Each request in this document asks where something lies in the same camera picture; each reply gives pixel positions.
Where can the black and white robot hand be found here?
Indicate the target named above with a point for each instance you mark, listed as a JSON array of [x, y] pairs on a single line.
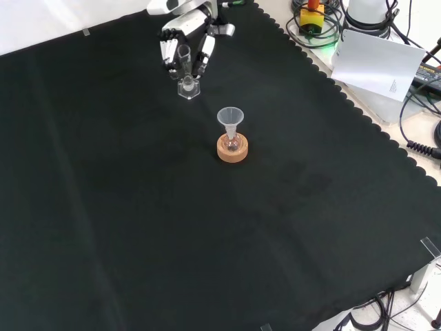
[[184, 24]]

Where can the clear graduated cylinder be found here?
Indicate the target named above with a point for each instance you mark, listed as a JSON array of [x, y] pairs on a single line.
[[188, 86]]

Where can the small round-bottom glass flask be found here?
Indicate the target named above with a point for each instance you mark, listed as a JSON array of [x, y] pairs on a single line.
[[231, 143]]

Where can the clear tape strip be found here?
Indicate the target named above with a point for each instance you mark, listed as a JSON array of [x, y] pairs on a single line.
[[86, 32]]

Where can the clear plastic funnel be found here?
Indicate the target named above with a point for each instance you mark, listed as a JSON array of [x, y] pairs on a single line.
[[230, 119]]

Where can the yellow emergency stop button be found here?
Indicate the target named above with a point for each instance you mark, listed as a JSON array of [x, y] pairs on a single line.
[[311, 19]]

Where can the black scalloped bench cloth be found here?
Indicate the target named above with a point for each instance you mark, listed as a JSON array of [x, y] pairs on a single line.
[[172, 207]]

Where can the pale white board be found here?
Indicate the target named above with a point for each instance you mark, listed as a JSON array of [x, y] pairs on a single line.
[[375, 63]]

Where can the black power adapter brick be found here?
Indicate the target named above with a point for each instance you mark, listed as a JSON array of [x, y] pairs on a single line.
[[429, 76]]

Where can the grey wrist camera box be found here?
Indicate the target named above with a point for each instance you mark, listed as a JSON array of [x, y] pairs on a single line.
[[224, 29]]

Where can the white metal bracket post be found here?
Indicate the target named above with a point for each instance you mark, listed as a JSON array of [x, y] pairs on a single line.
[[425, 272]]

